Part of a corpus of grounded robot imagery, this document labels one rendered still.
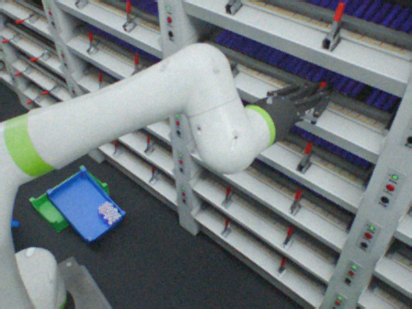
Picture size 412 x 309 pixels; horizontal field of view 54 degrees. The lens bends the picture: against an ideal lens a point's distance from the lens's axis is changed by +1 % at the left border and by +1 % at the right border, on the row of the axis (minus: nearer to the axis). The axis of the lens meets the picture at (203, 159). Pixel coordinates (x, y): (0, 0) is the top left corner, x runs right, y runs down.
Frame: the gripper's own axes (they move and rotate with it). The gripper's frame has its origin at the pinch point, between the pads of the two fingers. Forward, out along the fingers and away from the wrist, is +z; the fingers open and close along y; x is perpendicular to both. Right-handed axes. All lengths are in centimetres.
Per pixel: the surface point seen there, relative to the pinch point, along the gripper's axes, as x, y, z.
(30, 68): -59, -166, 11
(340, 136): -8.2, 8.5, -1.1
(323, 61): 8.0, 0.0, -3.3
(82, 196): -91, -93, -9
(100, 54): -25, -93, 5
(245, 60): -2.4, -24.9, 3.9
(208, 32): -0.8, -42.3, 7.9
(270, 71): -2.4, -16.3, 4.0
